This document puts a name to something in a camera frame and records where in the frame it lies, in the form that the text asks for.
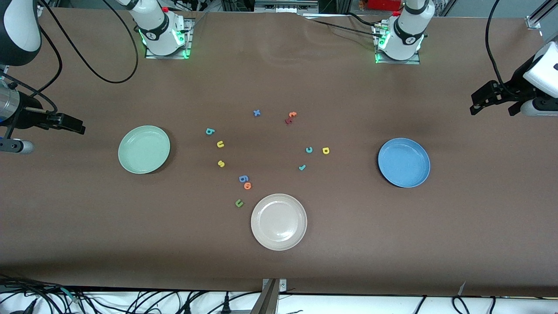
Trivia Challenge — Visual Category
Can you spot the black base cable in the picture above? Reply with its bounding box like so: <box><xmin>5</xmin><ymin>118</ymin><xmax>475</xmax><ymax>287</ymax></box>
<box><xmin>301</xmin><ymin>12</ymin><xmax>386</xmax><ymax>38</ymax></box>

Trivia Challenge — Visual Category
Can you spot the pale green plate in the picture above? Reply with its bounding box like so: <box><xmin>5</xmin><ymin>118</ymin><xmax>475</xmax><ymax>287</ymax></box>
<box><xmin>118</xmin><ymin>125</ymin><xmax>171</xmax><ymax>175</ymax></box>

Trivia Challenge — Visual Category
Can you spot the grey metal box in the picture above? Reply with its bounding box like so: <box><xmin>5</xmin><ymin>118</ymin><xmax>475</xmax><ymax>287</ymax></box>
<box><xmin>254</xmin><ymin>0</ymin><xmax>320</xmax><ymax>13</ymax></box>

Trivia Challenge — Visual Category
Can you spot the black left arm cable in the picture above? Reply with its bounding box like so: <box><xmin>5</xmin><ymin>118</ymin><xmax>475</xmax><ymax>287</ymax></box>
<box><xmin>485</xmin><ymin>0</ymin><xmax>509</xmax><ymax>94</ymax></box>

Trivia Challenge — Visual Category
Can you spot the red background box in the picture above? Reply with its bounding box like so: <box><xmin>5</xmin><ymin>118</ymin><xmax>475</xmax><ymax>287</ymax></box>
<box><xmin>360</xmin><ymin>0</ymin><xmax>402</xmax><ymax>11</ymax></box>

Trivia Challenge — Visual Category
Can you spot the blue plate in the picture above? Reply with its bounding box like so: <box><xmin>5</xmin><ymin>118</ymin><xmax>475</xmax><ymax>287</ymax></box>
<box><xmin>378</xmin><ymin>138</ymin><xmax>431</xmax><ymax>188</ymax></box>

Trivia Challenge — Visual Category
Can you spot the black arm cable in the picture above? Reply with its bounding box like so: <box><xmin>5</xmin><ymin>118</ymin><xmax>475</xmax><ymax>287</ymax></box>
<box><xmin>485</xmin><ymin>0</ymin><xmax>509</xmax><ymax>94</ymax></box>
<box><xmin>0</xmin><ymin>0</ymin><xmax>139</xmax><ymax>115</ymax></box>

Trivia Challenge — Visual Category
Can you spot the beige plate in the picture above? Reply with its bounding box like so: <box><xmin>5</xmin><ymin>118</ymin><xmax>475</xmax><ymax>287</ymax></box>
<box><xmin>251</xmin><ymin>194</ymin><xmax>308</xmax><ymax>251</ymax></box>

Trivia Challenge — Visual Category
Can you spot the aluminium frame profile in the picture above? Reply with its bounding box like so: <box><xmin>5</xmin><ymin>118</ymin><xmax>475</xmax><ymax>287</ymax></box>
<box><xmin>525</xmin><ymin>0</ymin><xmax>558</xmax><ymax>30</ymax></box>

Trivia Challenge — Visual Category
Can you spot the aluminium frame post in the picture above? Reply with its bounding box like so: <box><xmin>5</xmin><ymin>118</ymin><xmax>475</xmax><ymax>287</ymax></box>
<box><xmin>249</xmin><ymin>278</ymin><xmax>288</xmax><ymax>314</ymax></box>

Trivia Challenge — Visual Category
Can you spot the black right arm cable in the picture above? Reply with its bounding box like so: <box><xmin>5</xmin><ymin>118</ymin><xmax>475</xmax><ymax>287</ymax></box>
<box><xmin>0</xmin><ymin>0</ymin><xmax>139</xmax><ymax>115</ymax></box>

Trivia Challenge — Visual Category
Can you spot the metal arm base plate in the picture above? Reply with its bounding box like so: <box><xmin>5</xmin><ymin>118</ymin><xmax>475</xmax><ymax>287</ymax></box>
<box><xmin>374</xmin><ymin>22</ymin><xmax>421</xmax><ymax>65</ymax></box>
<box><xmin>145</xmin><ymin>17</ymin><xmax>193</xmax><ymax>59</ymax></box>

